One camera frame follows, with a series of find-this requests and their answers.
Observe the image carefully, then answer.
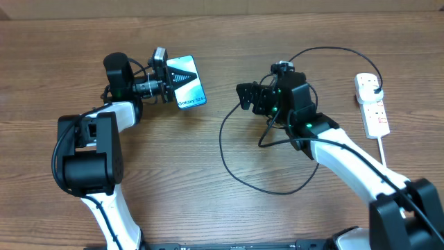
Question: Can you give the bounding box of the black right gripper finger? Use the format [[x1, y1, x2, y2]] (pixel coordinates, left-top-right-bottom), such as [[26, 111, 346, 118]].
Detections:
[[236, 82, 263, 110], [251, 94, 265, 115]]

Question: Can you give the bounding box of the blue Samsung Galaxy smartphone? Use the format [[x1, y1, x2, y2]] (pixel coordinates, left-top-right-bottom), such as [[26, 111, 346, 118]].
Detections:
[[166, 55, 207, 110]]

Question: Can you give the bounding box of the black USB charging cable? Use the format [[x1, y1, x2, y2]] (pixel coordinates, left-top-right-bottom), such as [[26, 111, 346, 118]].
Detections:
[[219, 47, 384, 196]]

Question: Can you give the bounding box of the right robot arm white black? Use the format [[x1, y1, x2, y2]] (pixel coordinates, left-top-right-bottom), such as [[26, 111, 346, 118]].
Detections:
[[236, 72, 443, 250]]

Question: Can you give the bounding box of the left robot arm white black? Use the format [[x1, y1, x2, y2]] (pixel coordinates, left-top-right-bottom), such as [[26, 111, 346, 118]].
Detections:
[[51, 47, 207, 249]]

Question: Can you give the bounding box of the white charger plug adapter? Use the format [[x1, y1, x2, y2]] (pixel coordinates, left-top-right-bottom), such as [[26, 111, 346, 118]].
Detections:
[[356, 85, 384, 105]]

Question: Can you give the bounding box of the white power strip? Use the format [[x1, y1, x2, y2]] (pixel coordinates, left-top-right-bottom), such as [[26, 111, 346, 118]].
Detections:
[[354, 72, 391, 140]]

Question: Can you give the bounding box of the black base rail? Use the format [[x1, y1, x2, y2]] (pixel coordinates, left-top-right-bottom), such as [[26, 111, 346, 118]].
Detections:
[[141, 239, 330, 250]]

